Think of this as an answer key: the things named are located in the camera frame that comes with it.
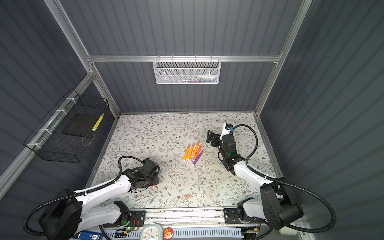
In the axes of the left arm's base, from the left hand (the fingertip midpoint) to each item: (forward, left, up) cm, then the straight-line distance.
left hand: (157, 179), depth 86 cm
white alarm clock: (-25, -1, +2) cm, 25 cm away
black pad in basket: (+19, +35, +28) cm, 49 cm away
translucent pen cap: (-10, -18, 0) cm, 20 cm away
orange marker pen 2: (+18, -21, 0) cm, 27 cm away
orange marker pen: (+17, -18, +1) cm, 24 cm away
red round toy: (-26, -8, 0) cm, 27 cm away
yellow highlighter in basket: (+21, +28, +28) cm, 45 cm away
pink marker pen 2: (-5, +1, +4) cm, 6 cm away
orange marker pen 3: (+19, -24, 0) cm, 30 cm away
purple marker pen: (+12, -25, +1) cm, 27 cm away
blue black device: (-25, +27, +3) cm, 37 cm away
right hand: (+18, -36, +19) cm, 44 cm away
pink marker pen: (+15, -24, +1) cm, 28 cm away
